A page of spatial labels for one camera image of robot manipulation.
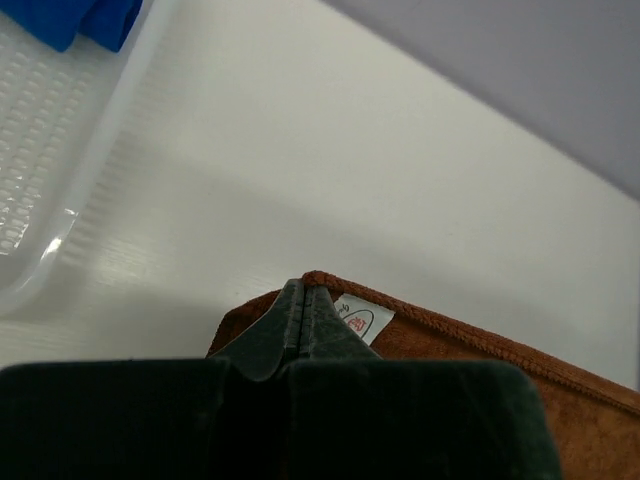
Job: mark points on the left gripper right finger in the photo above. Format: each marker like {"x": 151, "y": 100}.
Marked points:
{"x": 357, "y": 416}

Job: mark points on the white plastic basket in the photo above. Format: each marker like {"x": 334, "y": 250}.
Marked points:
{"x": 60, "y": 116}

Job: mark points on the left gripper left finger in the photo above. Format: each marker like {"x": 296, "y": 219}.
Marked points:
{"x": 216, "y": 418}

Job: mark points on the blue towel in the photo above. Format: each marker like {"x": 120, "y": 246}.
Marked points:
{"x": 57, "y": 22}

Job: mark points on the brown towel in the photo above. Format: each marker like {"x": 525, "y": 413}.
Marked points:
{"x": 594, "y": 421}

